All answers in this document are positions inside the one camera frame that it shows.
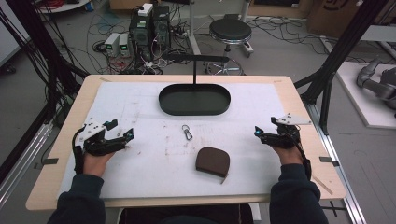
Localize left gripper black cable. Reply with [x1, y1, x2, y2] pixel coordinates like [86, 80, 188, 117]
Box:
[71, 124, 87, 175]

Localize white table mat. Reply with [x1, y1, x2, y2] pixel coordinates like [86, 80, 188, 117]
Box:
[58, 80, 291, 201]

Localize person's right hand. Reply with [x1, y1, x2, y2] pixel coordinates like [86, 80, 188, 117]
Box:
[272, 144, 305, 167]

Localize white table leg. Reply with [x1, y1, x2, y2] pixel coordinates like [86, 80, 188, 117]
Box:
[186, 0, 203, 56]

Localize tangle of floor cables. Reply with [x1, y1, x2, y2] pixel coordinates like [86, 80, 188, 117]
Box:
[87, 12, 194, 76]

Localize person's left hand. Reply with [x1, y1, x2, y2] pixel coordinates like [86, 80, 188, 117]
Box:
[82, 151, 116, 178]

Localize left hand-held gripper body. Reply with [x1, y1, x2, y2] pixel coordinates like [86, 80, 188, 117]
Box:
[75, 118, 128, 157]

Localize black oval tray with stand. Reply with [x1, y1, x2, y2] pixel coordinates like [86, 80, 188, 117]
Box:
[158, 53, 232, 117]

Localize black metal frame post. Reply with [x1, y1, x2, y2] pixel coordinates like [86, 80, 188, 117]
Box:
[293, 0, 390, 135]
[0, 0, 90, 185]

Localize black computer tower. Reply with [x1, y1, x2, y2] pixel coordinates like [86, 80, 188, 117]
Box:
[151, 4, 172, 49]
[128, 12, 154, 63]

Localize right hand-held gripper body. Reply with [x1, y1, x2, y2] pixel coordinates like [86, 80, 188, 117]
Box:
[262, 113, 313, 149]

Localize black round stool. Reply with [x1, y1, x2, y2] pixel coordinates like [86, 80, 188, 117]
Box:
[205, 18, 255, 77]

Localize white platform board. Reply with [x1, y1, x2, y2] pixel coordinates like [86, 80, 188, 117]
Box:
[335, 61, 396, 131]

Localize metal carabiner keyring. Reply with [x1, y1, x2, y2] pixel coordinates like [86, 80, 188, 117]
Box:
[181, 124, 194, 141]

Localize aluminium rail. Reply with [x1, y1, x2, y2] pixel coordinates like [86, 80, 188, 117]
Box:
[304, 102, 368, 224]
[0, 122, 54, 209]

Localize cardboard box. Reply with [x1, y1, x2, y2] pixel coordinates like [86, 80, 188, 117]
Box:
[305, 0, 396, 39]

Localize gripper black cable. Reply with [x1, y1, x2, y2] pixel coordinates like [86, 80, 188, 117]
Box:
[71, 124, 87, 175]
[293, 124, 313, 182]

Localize white box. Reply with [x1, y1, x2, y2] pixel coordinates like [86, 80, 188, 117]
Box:
[137, 2, 154, 18]

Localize brown pouch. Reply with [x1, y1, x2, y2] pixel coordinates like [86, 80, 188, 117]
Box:
[194, 147, 231, 185]

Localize grey power supply unit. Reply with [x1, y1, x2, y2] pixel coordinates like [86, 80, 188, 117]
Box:
[104, 32, 121, 58]
[118, 33, 132, 58]

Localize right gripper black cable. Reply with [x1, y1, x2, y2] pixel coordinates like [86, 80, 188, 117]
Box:
[293, 124, 313, 182]

